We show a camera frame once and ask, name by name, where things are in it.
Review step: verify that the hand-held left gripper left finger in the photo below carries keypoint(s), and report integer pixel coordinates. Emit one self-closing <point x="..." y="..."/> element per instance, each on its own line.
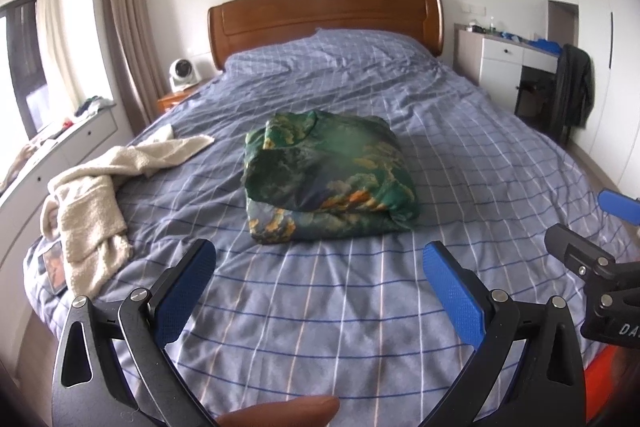
<point x="185" y="287"/>

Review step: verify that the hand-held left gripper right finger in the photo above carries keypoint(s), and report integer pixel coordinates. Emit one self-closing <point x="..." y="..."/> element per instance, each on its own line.
<point x="455" y="292"/>

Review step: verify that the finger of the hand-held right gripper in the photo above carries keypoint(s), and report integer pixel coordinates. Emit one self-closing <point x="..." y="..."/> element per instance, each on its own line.
<point x="620" y="204"/>
<point x="575" y="249"/>

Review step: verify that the green patterned silk garment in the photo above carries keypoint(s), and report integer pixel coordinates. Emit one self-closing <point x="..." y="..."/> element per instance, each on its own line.
<point x="325" y="177"/>

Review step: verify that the pile of clothes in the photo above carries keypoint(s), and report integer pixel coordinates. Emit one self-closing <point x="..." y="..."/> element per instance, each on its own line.
<point x="92" y="106"/>

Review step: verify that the white wardrobe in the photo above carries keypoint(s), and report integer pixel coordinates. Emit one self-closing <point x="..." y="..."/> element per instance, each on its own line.
<point x="620" y="107"/>

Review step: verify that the cream fleece garment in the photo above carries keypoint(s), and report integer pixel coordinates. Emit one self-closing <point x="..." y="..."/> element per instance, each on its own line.
<point x="90" y="217"/>

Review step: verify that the black jacket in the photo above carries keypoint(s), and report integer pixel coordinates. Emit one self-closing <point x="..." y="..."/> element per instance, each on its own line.
<point x="572" y="87"/>

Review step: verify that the small rectangular printed card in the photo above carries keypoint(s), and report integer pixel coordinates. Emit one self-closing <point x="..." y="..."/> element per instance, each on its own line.
<point x="54" y="268"/>

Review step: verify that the wooden chair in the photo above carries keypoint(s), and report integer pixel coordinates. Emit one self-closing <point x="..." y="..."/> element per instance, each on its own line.
<point x="532" y="99"/>

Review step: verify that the blue plaid bed sheet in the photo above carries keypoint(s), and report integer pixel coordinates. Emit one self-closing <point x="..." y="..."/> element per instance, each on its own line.
<point x="450" y="147"/>

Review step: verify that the small white object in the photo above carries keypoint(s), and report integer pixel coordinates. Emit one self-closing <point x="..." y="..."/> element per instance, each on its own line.
<point x="164" y="133"/>

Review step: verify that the blue cloth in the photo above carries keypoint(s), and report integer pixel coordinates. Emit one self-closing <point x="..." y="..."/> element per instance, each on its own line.
<point x="545" y="45"/>

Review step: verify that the white window bench cabinet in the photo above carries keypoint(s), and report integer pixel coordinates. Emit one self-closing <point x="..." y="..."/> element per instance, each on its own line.
<point x="60" y="152"/>

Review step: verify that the wooden nightstand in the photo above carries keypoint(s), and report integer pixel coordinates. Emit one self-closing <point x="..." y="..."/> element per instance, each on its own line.
<point x="172" y="99"/>

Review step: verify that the white desk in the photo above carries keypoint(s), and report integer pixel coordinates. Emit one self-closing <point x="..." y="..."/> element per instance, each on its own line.
<point x="500" y="57"/>

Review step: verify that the white desk fan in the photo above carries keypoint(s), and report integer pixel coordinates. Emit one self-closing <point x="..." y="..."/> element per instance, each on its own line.
<point x="181" y="72"/>

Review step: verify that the cream sheer curtain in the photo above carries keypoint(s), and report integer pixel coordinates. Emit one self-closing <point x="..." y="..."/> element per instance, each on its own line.
<point x="55" y="47"/>

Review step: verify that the dark window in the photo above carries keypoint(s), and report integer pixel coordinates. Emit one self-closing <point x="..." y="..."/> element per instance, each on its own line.
<point x="20" y="57"/>

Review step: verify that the brown curtain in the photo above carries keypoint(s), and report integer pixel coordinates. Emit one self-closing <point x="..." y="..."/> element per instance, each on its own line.
<point x="127" y="7"/>

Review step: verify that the wooden headboard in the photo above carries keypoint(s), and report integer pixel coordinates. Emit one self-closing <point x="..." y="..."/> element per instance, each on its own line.
<point x="325" y="14"/>

